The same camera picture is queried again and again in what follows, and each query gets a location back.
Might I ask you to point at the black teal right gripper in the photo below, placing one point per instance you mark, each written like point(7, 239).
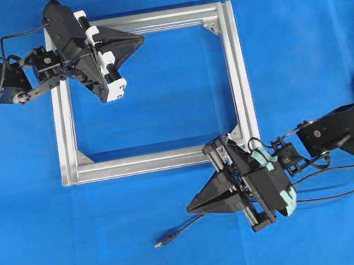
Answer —
point(252, 182)

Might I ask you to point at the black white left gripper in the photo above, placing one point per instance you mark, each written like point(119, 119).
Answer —
point(70, 33)

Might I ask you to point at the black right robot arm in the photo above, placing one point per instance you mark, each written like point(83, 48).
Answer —
point(319, 137)

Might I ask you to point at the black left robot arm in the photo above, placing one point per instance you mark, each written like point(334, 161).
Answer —
point(25, 78)

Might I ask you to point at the silver aluminium extrusion frame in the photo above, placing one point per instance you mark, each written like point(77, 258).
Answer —
point(77, 168)

